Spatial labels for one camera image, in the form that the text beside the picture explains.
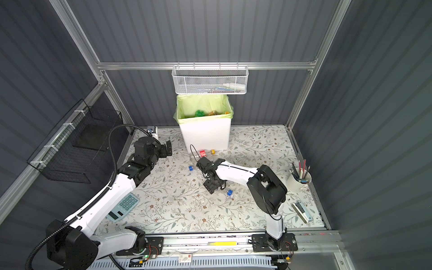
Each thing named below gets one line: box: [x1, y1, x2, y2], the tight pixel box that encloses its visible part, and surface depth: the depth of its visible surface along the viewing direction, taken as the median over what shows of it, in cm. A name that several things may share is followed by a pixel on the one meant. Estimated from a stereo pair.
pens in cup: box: [289, 159, 311, 184], surface depth 86 cm
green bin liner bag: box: [173, 94, 234, 124], surface depth 100 cm
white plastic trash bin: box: [178, 117, 232, 154], surface depth 93 cm
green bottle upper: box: [194, 109, 206, 117], surface depth 104 cm
